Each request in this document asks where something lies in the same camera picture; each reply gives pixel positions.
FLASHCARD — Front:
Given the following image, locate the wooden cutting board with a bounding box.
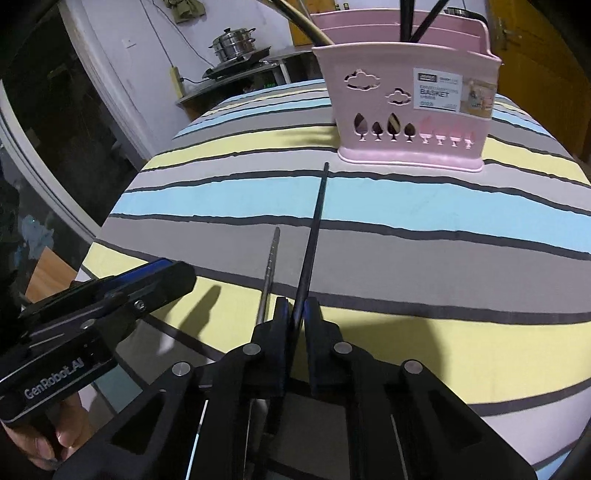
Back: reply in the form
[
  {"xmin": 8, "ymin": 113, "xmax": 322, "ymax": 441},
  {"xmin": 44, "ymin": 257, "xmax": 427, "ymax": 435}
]
[{"xmin": 288, "ymin": 18, "xmax": 324, "ymax": 47}]

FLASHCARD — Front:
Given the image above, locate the steel kitchen counter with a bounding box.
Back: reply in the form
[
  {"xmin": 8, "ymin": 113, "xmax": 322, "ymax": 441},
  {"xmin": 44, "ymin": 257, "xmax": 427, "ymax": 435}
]
[{"xmin": 263, "ymin": 45, "xmax": 324, "ymax": 88}]

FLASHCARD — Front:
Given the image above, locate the black induction cooker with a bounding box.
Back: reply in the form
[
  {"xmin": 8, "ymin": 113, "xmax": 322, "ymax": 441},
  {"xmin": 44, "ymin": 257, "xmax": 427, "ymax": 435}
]
[{"xmin": 203, "ymin": 48, "xmax": 273, "ymax": 80}]

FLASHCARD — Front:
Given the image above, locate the pink utensil basket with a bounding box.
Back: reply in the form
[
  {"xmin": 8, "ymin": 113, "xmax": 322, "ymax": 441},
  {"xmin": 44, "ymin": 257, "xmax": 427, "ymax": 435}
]
[{"xmin": 308, "ymin": 10, "xmax": 503, "ymax": 174}]

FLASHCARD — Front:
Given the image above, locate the black chopstick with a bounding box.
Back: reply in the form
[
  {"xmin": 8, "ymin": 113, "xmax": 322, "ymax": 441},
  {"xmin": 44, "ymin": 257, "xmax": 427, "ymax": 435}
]
[
  {"xmin": 398, "ymin": 0, "xmax": 415, "ymax": 43},
  {"xmin": 410, "ymin": 0, "xmax": 455, "ymax": 43},
  {"xmin": 291, "ymin": 161, "xmax": 331, "ymax": 324}
]

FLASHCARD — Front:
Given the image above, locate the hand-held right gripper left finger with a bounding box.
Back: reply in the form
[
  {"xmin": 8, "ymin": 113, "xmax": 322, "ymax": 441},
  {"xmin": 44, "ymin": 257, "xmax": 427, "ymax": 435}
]
[{"xmin": 53, "ymin": 298, "xmax": 294, "ymax": 480}]

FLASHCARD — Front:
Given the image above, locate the wooden chopstick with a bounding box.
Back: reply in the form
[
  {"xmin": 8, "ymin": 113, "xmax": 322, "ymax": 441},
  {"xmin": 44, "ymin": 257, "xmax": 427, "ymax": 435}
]
[{"xmin": 295, "ymin": 7, "xmax": 335, "ymax": 47}]

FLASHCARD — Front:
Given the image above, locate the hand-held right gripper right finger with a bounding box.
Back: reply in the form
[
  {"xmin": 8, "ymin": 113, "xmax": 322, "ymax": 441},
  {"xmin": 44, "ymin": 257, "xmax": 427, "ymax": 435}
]
[{"xmin": 302, "ymin": 296, "xmax": 540, "ymax": 480}]

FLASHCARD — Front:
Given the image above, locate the striped tablecloth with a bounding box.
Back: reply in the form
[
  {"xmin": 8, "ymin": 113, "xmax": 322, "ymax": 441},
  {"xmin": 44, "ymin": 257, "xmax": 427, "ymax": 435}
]
[{"xmin": 76, "ymin": 78, "xmax": 591, "ymax": 480}]

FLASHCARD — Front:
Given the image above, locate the yellow wooden door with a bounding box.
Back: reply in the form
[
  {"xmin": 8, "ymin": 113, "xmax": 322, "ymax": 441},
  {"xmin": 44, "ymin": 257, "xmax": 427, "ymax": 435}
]
[{"xmin": 487, "ymin": 0, "xmax": 591, "ymax": 158}]

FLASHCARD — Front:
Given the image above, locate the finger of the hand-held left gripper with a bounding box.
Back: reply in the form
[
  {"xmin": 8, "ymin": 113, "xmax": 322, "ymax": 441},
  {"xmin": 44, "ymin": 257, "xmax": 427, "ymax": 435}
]
[
  {"xmin": 20, "ymin": 258, "xmax": 175, "ymax": 315},
  {"xmin": 27, "ymin": 261, "xmax": 198, "ymax": 352}
]

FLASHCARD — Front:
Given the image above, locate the person's left hand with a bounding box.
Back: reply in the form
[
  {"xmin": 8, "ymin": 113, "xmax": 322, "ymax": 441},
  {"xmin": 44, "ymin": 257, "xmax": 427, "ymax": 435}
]
[{"xmin": 4, "ymin": 396, "xmax": 90, "ymax": 472}]

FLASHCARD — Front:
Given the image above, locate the green hanging cloth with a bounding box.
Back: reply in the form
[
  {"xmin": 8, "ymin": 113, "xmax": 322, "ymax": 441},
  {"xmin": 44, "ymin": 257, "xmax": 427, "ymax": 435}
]
[{"xmin": 161, "ymin": 0, "xmax": 206, "ymax": 24}]

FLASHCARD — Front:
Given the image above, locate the low steel shelf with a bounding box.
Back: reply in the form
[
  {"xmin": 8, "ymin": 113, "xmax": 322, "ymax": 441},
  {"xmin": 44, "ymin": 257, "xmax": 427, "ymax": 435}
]
[{"xmin": 175, "ymin": 69, "xmax": 284, "ymax": 121}]

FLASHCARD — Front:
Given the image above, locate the steel steamer pot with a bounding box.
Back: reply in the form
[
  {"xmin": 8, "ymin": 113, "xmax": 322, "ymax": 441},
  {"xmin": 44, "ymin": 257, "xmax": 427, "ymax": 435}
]
[{"xmin": 211, "ymin": 27, "xmax": 257, "ymax": 63}]

